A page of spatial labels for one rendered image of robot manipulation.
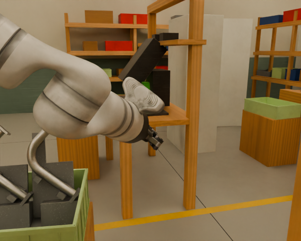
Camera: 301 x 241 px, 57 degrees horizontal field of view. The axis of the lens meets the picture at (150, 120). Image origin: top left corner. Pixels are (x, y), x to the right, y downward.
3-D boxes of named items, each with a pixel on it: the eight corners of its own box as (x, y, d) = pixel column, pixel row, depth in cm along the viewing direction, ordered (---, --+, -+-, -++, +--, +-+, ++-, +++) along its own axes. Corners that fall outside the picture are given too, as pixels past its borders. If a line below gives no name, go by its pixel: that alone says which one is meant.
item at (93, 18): (195, 109, 702) (198, 13, 645) (71, 116, 629) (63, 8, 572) (187, 105, 752) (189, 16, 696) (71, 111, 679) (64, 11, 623)
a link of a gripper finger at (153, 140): (140, 139, 55) (137, 136, 57) (157, 151, 56) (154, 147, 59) (148, 130, 54) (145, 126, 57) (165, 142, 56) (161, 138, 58)
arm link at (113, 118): (108, 154, 46) (140, 111, 46) (47, 145, 32) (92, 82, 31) (80, 129, 49) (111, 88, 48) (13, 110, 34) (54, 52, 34)
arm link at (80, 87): (124, 85, 34) (18, 6, 28) (82, 143, 35) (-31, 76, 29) (113, 77, 40) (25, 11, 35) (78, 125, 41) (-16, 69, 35)
